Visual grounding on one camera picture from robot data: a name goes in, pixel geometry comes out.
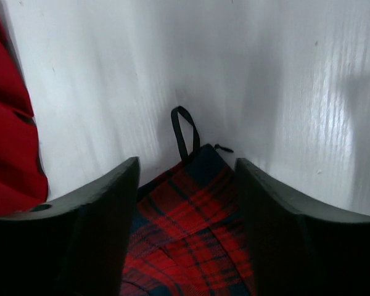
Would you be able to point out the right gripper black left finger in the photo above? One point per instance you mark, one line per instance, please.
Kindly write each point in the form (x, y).
(75, 244)

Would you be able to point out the red plaid skirt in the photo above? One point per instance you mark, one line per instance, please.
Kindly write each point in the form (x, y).
(187, 235)

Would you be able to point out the red dress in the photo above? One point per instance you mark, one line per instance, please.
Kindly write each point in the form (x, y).
(23, 185)

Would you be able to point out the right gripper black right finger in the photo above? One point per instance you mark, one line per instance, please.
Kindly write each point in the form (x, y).
(299, 245)

